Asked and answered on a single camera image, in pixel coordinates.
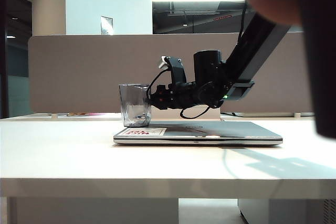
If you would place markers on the brown fabric desk divider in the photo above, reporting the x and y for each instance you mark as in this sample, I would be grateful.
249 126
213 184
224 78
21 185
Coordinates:
78 72

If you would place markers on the white sticker with red print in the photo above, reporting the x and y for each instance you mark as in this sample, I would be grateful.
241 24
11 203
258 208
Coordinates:
155 131

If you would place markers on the framed wall notice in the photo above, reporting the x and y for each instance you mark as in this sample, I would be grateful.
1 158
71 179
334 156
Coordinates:
106 26

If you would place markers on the silver closed laptop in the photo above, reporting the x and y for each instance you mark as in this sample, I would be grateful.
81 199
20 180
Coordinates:
236 132

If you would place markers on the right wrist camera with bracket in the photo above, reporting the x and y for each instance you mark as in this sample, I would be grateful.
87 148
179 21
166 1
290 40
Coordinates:
177 69

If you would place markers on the flat white device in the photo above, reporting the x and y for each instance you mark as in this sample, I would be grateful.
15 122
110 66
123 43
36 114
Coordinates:
262 114

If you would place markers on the red illuminated sign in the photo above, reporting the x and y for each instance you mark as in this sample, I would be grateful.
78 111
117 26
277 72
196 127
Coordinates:
222 18

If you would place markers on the dark glass door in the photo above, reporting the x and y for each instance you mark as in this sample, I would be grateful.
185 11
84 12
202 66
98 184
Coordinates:
15 58

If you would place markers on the pink and orange papers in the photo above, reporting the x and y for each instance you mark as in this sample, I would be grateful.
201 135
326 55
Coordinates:
86 114

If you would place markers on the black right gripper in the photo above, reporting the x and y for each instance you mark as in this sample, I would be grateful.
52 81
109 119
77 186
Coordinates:
176 98

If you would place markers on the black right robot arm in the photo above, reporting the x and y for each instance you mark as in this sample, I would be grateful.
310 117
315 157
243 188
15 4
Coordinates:
262 45

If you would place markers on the beige under-desk panel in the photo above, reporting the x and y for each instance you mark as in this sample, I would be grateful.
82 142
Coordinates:
92 211

